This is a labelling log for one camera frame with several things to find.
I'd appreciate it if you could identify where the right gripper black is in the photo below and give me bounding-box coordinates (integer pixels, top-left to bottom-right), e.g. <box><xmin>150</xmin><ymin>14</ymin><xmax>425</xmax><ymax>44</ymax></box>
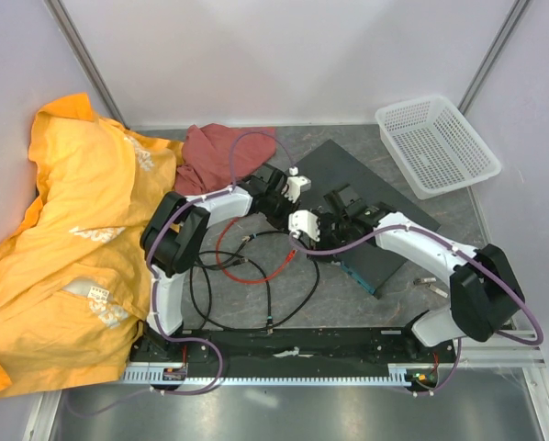
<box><xmin>307</xmin><ymin>208</ymin><xmax>353</xmax><ymax>266</ymax></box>

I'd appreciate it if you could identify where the black braided cable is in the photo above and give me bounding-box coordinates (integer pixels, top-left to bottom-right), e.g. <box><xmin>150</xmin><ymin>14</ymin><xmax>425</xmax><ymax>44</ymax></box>
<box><xmin>189</xmin><ymin>229</ymin><xmax>321</xmax><ymax>334</ymax></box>

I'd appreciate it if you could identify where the red ethernet cable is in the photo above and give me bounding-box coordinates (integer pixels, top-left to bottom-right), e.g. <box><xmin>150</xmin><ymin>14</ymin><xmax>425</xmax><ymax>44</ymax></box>
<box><xmin>215</xmin><ymin>218</ymin><xmax>299</xmax><ymax>286</ymax></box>

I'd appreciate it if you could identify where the black ethernet cable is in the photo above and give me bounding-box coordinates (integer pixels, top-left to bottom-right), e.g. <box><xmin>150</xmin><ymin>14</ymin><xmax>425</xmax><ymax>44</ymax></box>
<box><xmin>189</xmin><ymin>250</ymin><xmax>251</xmax><ymax>322</ymax></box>

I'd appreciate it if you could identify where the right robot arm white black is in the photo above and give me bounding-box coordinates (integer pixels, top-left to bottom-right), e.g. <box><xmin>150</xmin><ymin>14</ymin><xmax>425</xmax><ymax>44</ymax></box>
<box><xmin>313</xmin><ymin>185</ymin><xmax>525</xmax><ymax>362</ymax></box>

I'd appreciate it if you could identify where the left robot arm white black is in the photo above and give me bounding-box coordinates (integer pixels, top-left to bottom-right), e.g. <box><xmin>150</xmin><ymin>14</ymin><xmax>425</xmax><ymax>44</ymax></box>
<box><xmin>140</xmin><ymin>164</ymin><xmax>311</xmax><ymax>361</ymax></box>

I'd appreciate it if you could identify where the red cloth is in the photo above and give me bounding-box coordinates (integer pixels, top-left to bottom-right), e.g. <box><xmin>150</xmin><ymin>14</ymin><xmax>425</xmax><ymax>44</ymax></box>
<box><xmin>174</xmin><ymin>124</ymin><xmax>276</xmax><ymax>196</ymax></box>

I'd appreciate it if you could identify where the white plastic basket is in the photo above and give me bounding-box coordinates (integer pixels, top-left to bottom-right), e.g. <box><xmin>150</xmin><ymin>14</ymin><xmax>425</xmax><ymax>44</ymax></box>
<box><xmin>375</xmin><ymin>96</ymin><xmax>501</xmax><ymax>200</ymax></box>

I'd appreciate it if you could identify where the orange cloth bag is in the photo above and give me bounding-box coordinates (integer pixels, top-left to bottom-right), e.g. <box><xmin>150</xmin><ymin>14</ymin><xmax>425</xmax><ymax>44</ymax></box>
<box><xmin>0</xmin><ymin>94</ymin><xmax>183</xmax><ymax>399</ymax></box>

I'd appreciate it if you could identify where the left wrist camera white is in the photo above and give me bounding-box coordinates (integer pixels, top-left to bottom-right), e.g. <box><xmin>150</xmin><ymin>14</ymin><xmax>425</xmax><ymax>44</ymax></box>
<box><xmin>284</xmin><ymin>166</ymin><xmax>311</xmax><ymax>203</ymax></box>

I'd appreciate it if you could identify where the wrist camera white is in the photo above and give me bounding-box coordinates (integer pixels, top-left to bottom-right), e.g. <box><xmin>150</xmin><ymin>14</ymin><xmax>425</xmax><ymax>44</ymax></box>
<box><xmin>284</xmin><ymin>166</ymin><xmax>311</xmax><ymax>203</ymax></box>
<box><xmin>287</xmin><ymin>209</ymin><xmax>320</xmax><ymax>242</ymax></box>

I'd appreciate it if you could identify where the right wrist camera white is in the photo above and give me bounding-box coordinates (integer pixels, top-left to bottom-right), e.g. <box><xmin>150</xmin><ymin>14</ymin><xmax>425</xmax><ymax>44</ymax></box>
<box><xmin>287</xmin><ymin>209</ymin><xmax>320</xmax><ymax>242</ymax></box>

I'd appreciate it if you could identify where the dark network switch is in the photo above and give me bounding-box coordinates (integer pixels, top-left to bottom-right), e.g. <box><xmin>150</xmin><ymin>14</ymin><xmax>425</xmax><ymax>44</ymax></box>
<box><xmin>297</xmin><ymin>140</ymin><xmax>440</xmax><ymax>297</ymax></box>

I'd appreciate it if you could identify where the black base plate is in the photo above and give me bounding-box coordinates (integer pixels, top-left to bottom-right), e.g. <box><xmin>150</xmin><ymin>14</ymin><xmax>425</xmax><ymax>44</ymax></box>
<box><xmin>128</xmin><ymin>328</ymin><xmax>455</xmax><ymax>378</ymax></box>

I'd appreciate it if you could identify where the white cable duct rail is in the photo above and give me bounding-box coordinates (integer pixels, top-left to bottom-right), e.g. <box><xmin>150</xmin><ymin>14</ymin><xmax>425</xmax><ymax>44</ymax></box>
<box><xmin>118</xmin><ymin>364</ymin><xmax>422</xmax><ymax>388</ymax></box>

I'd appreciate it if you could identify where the aluminium frame rail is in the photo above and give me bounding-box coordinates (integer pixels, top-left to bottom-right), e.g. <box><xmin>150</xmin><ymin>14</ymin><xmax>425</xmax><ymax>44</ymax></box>
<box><xmin>459</xmin><ymin>334</ymin><xmax>545</xmax><ymax>368</ymax></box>

